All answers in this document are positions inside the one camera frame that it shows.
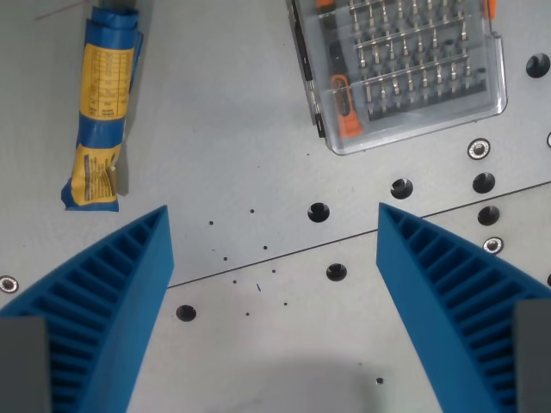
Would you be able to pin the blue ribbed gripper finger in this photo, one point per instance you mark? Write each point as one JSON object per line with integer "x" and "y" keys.
{"x": 452, "y": 301}
{"x": 107, "y": 301}

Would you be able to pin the blue and yellow rolled bag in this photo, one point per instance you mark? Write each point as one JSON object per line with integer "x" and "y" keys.
{"x": 105, "y": 103}

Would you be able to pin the silver socket head bolt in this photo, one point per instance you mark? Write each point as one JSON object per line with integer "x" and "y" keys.
{"x": 493, "y": 245}
{"x": 7, "y": 284}
{"x": 479, "y": 149}

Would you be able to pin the clear screwdriver bit set case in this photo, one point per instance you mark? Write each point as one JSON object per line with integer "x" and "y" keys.
{"x": 400, "y": 73}

